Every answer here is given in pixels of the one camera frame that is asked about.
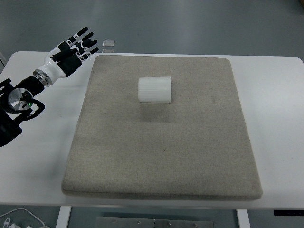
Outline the grey metal plate with screws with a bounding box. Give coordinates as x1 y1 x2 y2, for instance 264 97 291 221
95 216 214 228

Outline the black table control panel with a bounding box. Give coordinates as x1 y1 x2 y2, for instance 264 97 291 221
273 209 304 217

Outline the beige fabric mat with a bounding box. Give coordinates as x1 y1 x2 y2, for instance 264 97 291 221
61 55 264 202

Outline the white table leg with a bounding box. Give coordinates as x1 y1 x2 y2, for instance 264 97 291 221
56 206 72 228
236 209 250 228

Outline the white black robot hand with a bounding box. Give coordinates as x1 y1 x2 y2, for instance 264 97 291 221
39 27 100 83

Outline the white cable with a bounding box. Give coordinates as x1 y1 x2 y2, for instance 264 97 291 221
0 207 46 228

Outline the white ceramic cup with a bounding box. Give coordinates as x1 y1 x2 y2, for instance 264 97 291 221
137 76 172 104

